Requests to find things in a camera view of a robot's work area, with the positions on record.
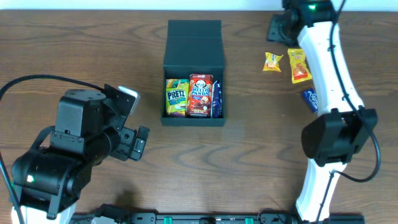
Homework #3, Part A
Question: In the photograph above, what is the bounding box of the blue Dairy Milk chocolate bar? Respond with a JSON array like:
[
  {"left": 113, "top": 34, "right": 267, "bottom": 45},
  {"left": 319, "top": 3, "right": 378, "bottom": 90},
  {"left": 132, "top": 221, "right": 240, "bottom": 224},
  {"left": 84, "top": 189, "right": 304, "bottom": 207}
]
[{"left": 211, "top": 81, "right": 222, "bottom": 118}]

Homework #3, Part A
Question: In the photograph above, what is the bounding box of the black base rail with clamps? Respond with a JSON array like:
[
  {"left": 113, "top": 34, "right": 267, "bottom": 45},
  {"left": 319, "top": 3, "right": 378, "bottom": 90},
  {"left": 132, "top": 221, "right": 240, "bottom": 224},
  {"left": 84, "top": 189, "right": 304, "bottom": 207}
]
[{"left": 68, "top": 203, "right": 365, "bottom": 224}]

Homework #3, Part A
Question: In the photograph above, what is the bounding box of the red Hello Panda box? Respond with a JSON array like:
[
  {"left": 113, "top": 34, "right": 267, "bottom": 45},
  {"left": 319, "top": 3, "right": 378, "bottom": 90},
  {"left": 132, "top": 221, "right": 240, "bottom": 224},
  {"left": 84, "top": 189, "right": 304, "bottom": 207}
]
[{"left": 187, "top": 73, "right": 213, "bottom": 118}]

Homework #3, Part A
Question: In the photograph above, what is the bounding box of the blue Eclipse mint tin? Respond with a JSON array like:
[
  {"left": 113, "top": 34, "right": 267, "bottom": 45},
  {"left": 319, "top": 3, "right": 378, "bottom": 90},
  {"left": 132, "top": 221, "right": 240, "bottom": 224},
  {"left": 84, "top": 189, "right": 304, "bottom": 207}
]
[{"left": 302, "top": 88, "right": 318, "bottom": 113}]

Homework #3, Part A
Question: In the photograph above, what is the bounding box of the black gift box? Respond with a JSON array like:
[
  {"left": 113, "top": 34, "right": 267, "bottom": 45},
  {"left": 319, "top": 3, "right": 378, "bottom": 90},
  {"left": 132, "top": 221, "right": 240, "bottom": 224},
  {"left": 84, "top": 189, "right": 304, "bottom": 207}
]
[{"left": 160, "top": 19, "right": 226, "bottom": 128}]

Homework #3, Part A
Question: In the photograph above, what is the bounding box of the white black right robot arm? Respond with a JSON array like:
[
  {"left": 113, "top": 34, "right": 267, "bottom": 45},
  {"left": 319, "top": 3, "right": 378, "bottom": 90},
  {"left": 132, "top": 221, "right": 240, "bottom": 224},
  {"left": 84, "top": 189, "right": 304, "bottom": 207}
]
[{"left": 267, "top": 0, "right": 381, "bottom": 223}]

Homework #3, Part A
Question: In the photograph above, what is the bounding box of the small yellow snack packet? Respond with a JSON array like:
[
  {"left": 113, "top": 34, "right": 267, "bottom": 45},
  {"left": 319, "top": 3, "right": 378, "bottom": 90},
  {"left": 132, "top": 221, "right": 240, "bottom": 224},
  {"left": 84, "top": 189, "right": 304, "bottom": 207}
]
[{"left": 262, "top": 52, "right": 283, "bottom": 72}]

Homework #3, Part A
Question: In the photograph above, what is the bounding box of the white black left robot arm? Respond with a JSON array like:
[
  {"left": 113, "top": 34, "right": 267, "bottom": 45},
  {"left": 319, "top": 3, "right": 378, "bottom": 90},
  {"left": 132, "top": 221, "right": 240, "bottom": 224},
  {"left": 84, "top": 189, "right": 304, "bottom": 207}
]
[{"left": 11, "top": 85, "right": 149, "bottom": 223}]

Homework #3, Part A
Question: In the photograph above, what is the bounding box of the long yellow orange snack packet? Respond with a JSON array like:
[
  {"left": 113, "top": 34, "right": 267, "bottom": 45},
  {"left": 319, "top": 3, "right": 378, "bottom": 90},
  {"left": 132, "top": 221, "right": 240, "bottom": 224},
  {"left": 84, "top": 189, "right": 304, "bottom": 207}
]
[{"left": 287, "top": 49, "right": 312, "bottom": 84}]

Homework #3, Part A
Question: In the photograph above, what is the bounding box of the green Pretz snack box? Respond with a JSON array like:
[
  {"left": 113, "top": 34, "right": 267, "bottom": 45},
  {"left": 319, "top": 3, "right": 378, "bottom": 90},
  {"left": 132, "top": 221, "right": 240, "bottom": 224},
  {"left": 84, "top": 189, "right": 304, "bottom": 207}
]
[{"left": 165, "top": 79, "right": 189, "bottom": 118}]

